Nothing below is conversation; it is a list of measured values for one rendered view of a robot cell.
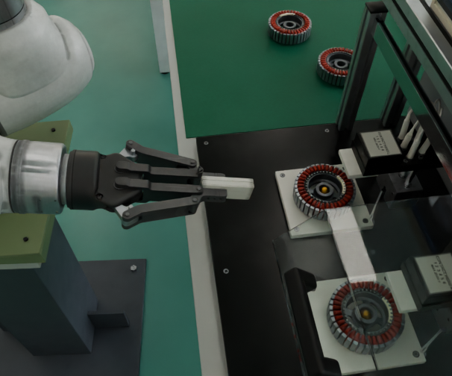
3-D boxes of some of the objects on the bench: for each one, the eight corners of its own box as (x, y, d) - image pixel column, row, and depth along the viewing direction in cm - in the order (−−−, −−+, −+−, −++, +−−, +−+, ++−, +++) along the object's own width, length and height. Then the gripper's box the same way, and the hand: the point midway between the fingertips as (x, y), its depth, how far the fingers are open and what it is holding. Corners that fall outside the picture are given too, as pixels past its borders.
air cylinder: (388, 210, 89) (396, 192, 85) (375, 179, 94) (383, 160, 89) (414, 207, 90) (424, 189, 85) (400, 176, 94) (408, 157, 90)
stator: (300, 225, 86) (302, 214, 83) (286, 177, 92) (289, 165, 89) (359, 218, 87) (365, 207, 84) (342, 171, 93) (346, 159, 90)
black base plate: (244, 493, 64) (245, 492, 62) (196, 144, 102) (195, 136, 100) (569, 439, 68) (579, 436, 66) (405, 122, 106) (408, 115, 104)
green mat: (186, 138, 103) (186, 137, 103) (167, -12, 140) (167, -13, 140) (586, 97, 111) (587, 96, 111) (470, -35, 148) (470, -36, 148)
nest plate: (291, 239, 85) (292, 236, 84) (274, 174, 94) (275, 171, 93) (371, 229, 87) (374, 225, 86) (347, 166, 96) (349, 163, 95)
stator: (315, 43, 123) (317, 30, 120) (273, 48, 122) (274, 36, 119) (303, 19, 130) (304, 6, 127) (262, 23, 129) (263, 10, 126)
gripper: (74, 158, 66) (239, 168, 71) (63, 239, 58) (250, 245, 64) (71, 120, 60) (252, 135, 65) (58, 205, 53) (265, 214, 58)
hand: (226, 187), depth 64 cm, fingers closed
